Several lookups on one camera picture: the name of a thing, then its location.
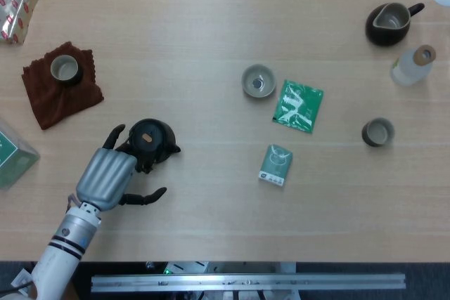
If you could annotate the left robot hand grey black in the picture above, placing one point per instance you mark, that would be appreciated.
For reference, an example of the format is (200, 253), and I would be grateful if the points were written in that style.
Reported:
(105, 177)

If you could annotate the black cast iron teapot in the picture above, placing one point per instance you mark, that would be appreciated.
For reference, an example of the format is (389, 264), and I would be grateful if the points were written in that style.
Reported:
(151, 138)

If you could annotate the clear box with green label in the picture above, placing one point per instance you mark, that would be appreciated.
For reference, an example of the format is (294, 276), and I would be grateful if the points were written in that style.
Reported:
(17, 159)

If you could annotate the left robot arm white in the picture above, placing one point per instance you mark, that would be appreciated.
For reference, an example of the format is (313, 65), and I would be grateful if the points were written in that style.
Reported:
(59, 254)

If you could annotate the brown tea cloth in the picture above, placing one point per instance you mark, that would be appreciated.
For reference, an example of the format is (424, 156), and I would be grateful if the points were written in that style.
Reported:
(59, 107)

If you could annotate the white floor socket plate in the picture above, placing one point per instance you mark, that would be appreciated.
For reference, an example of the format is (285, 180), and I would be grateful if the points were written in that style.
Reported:
(20, 280)

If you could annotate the small green tea box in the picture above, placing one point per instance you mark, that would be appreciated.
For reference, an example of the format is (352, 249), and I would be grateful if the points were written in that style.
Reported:
(276, 166)

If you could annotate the grey ceramic bowl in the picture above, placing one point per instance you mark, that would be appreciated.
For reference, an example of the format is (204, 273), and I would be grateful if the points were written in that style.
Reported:
(258, 82)

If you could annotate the gold foil bag red print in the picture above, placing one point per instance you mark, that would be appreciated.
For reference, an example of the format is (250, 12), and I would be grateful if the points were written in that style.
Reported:
(17, 8)

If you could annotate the green foil tea sachet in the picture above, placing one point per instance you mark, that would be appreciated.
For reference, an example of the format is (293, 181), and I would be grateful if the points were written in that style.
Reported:
(299, 107)

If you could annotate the frosted glass bottle wooden cap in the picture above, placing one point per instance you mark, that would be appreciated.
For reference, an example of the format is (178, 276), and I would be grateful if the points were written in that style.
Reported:
(409, 70)

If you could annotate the aluminium profile rail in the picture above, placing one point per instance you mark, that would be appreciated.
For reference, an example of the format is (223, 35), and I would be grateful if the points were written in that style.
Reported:
(246, 282)

